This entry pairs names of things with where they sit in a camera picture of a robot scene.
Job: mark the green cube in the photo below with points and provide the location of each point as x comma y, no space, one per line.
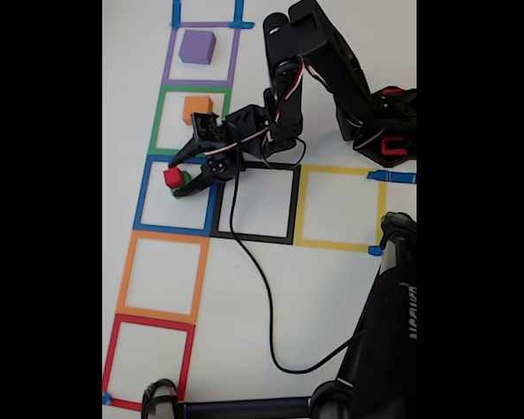
184,176

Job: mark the small blue tape piece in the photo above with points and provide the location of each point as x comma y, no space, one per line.
107,398
374,251

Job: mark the long blue tape strip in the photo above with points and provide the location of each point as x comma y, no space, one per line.
397,177

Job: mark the black tripod stand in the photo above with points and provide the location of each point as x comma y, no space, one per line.
375,349

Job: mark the orange cube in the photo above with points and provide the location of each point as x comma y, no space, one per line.
196,107

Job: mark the twisted blue tape strip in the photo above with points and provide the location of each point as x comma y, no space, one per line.
176,13

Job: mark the purple square block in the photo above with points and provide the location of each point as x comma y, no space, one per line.
195,46

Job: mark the red square frame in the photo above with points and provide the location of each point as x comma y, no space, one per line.
109,362

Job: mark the small red cube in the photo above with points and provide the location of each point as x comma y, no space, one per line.
171,176

